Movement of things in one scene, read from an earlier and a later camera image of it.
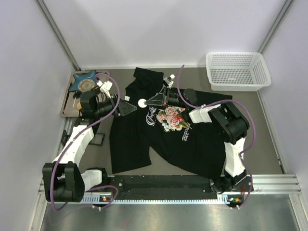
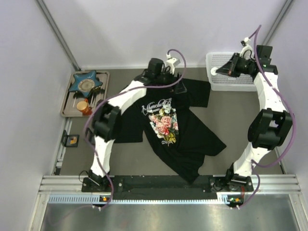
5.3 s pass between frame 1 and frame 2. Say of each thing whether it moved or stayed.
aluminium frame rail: stayed
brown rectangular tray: stayed
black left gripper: moved
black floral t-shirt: moved
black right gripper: moved
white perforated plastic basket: stayed
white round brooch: moved
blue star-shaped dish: stayed
